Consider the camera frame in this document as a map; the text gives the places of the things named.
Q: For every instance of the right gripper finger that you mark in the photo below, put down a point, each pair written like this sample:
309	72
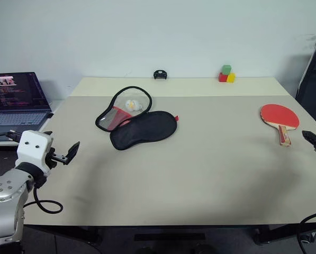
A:
311	137

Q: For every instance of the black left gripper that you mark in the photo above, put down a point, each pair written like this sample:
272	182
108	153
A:
52	158

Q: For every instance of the red table tennis paddle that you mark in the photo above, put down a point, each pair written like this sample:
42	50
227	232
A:
278	115

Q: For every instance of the black red paddle case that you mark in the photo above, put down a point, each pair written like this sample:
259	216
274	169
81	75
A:
144	129

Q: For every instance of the open black laptop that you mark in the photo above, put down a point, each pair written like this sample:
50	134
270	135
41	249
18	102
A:
14	119

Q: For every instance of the yellow cube block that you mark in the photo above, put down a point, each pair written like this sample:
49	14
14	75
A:
231	78

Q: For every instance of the grey caster wheel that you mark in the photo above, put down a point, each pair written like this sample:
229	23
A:
308	237

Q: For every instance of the red cube block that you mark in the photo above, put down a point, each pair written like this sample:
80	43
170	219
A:
222	77

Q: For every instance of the green cube block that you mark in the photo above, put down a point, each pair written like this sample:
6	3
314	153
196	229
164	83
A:
226	70

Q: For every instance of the small black clamp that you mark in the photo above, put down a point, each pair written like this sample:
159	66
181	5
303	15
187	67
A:
160	74

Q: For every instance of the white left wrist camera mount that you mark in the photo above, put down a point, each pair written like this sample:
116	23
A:
32	156

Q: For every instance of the black table frame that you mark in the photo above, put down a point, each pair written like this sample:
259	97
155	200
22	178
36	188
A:
263	232

